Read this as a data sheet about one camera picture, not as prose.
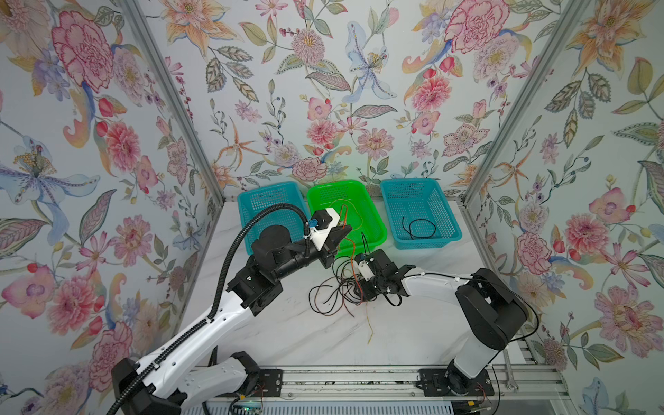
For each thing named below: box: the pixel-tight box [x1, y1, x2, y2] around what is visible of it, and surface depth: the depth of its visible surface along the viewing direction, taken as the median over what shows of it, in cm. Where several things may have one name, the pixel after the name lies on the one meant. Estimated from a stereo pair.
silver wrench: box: [503, 348, 519, 393], surface depth 77 cm
